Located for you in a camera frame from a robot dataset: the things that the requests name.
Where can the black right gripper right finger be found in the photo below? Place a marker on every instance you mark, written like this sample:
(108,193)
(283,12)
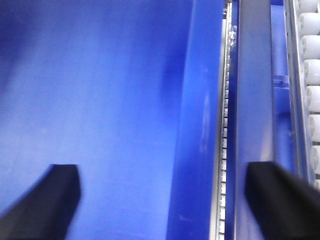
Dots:
(285,206)

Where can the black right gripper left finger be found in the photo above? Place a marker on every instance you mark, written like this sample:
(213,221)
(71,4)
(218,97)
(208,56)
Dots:
(46,211)

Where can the steel divider rail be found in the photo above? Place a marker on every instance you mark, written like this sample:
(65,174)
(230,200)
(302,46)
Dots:
(254,125)

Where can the white roller track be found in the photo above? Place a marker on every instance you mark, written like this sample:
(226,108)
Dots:
(302,21)

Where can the large blue bin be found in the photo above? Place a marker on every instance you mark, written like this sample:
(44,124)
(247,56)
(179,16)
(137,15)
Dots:
(127,90)

